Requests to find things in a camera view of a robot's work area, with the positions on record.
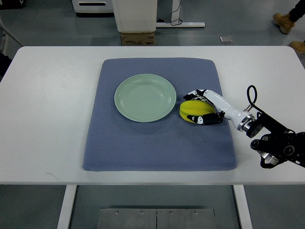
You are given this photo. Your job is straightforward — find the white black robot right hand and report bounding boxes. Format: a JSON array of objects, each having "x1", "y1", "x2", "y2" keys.
[{"x1": 183, "y1": 89, "x2": 254, "y2": 132}]

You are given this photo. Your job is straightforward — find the yellow starfruit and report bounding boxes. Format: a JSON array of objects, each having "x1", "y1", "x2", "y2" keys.
[{"x1": 179, "y1": 100, "x2": 215, "y2": 123}]

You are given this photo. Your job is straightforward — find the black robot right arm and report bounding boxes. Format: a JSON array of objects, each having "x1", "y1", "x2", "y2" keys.
[{"x1": 243, "y1": 85, "x2": 305, "y2": 169}]

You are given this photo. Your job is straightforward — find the grey floor plate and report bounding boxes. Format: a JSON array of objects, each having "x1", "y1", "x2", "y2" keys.
[{"x1": 219, "y1": 36, "x2": 233, "y2": 44}]

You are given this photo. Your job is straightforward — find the light green plate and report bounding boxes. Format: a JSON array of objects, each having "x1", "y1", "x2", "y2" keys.
[{"x1": 114, "y1": 74, "x2": 176, "y2": 123}]

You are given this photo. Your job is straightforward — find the tan boot lower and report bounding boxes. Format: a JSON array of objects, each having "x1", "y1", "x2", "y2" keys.
[{"x1": 289, "y1": 41, "x2": 305, "y2": 54}]

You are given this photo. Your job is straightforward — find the tan boot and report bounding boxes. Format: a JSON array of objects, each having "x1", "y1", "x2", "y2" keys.
[
  {"x1": 289, "y1": 41, "x2": 305, "y2": 54},
  {"x1": 273, "y1": 13, "x2": 295, "y2": 34}
]

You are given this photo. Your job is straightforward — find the blue textured mat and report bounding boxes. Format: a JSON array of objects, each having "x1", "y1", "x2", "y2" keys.
[{"x1": 82, "y1": 58, "x2": 237, "y2": 171}]

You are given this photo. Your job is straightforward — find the tan boot upper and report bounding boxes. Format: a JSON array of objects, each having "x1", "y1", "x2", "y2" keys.
[{"x1": 273, "y1": 13, "x2": 295, "y2": 34}]

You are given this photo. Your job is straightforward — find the white desk leg base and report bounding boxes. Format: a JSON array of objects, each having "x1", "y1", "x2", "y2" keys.
[{"x1": 156, "y1": 0, "x2": 206, "y2": 28}]

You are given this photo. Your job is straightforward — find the cardboard box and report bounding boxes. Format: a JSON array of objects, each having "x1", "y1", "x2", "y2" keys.
[{"x1": 120, "y1": 32, "x2": 155, "y2": 46}]

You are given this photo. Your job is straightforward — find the white bin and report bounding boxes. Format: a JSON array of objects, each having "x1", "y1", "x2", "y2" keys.
[{"x1": 112, "y1": 0, "x2": 157, "y2": 33}]

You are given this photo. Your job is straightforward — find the white table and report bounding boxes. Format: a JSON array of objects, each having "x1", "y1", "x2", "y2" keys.
[{"x1": 0, "y1": 46, "x2": 305, "y2": 229}]

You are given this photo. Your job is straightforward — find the white appliance with slot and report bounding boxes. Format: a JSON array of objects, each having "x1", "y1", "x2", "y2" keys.
[{"x1": 71, "y1": 0, "x2": 113, "y2": 13}]

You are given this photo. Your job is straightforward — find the black cable on floor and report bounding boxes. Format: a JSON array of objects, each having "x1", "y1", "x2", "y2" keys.
[{"x1": 157, "y1": 0, "x2": 183, "y2": 26}]

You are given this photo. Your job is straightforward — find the metal base plate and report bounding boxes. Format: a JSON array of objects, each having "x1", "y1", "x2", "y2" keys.
[{"x1": 97, "y1": 208, "x2": 216, "y2": 229}]

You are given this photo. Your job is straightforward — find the white chair frame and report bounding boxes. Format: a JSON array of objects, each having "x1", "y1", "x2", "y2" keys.
[{"x1": 0, "y1": 20, "x2": 24, "y2": 54}]

